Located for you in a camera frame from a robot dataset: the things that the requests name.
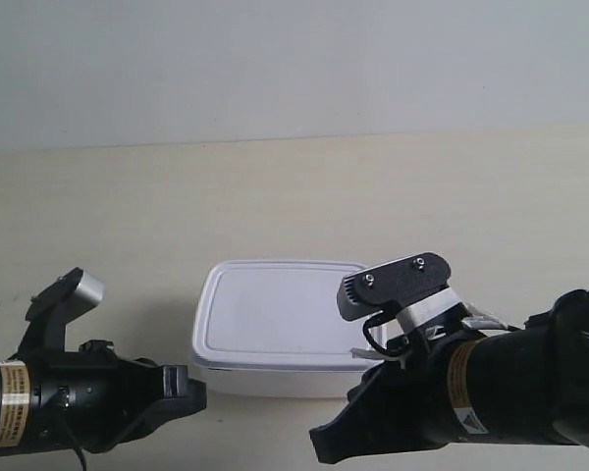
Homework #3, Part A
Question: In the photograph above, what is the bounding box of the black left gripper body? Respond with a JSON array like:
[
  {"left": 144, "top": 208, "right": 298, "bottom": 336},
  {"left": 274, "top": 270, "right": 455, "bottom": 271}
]
[{"left": 13, "top": 340, "right": 160, "bottom": 454}]

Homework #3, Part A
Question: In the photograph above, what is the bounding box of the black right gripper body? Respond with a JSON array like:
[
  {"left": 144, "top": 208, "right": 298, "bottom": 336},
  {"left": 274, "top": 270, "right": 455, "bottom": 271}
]
[{"left": 348, "top": 336, "right": 455, "bottom": 442}]

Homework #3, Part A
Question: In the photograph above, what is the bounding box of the white lidded plastic container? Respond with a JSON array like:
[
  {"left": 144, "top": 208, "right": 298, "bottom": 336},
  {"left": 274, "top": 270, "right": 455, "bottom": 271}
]
[{"left": 189, "top": 259, "right": 378, "bottom": 399}]

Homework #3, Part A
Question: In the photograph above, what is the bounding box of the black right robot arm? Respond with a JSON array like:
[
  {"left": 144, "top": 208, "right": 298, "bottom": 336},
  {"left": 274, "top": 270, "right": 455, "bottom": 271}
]
[{"left": 309, "top": 289, "right": 589, "bottom": 464}]

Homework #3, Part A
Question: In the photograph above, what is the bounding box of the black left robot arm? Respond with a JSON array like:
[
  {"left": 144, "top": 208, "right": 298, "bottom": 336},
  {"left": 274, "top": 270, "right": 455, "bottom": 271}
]
[{"left": 0, "top": 340, "right": 207, "bottom": 456}]

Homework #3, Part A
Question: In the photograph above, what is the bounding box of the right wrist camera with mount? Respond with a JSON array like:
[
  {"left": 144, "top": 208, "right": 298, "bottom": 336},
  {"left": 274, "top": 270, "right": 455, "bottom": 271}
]
[{"left": 337, "top": 252, "right": 470, "bottom": 340}]

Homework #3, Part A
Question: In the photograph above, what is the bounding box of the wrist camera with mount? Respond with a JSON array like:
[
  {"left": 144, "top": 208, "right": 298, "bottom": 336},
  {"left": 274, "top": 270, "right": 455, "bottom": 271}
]
[
  {"left": 17, "top": 267, "right": 105, "bottom": 354},
  {"left": 337, "top": 252, "right": 470, "bottom": 340}
]

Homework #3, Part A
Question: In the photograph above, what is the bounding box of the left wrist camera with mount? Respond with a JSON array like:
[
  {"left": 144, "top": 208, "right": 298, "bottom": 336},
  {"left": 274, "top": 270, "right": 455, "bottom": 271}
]
[{"left": 17, "top": 267, "right": 105, "bottom": 354}]

